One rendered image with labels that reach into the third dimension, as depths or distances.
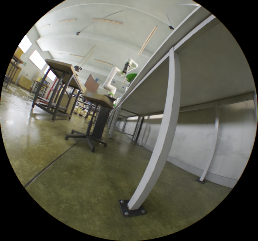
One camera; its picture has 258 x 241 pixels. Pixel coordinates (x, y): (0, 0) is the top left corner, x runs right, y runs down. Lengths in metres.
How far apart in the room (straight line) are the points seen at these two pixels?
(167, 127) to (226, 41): 0.60
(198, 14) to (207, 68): 0.38
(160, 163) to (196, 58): 0.61
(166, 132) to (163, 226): 0.43
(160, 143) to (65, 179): 0.48
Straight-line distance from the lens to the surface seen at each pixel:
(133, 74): 1.12
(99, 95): 0.93
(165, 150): 0.27
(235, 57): 0.72
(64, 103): 2.60
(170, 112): 0.27
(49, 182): 0.48
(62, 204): 0.42
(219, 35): 0.60
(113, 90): 1.60
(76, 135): 1.03
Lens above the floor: 0.37
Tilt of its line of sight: 10 degrees up
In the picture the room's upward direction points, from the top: 18 degrees clockwise
